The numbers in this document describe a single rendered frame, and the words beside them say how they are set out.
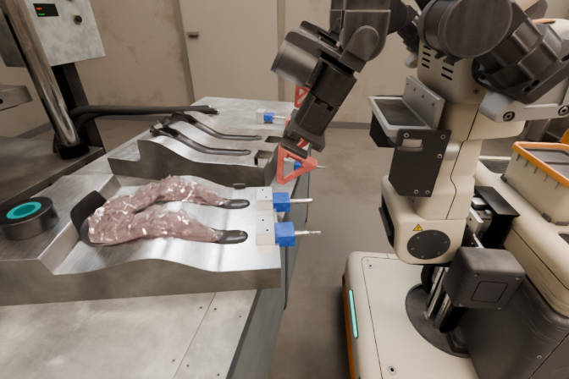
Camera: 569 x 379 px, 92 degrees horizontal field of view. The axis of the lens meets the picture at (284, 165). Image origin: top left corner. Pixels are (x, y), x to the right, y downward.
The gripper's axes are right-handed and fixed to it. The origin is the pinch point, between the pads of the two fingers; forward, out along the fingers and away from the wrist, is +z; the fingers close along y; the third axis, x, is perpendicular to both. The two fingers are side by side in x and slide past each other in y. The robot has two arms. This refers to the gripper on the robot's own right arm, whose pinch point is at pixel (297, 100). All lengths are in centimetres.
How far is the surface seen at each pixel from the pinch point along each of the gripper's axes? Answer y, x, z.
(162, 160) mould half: 21.8, -27.7, 27.8
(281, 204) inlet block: 37.7, 4.9, 12.3
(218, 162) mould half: 23.2, -13.2, 19.2
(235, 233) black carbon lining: 46.7, -2.0, 17.3
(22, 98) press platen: 10, -78, 38
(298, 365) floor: 30, 49, 87
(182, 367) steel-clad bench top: 69, -2, 23
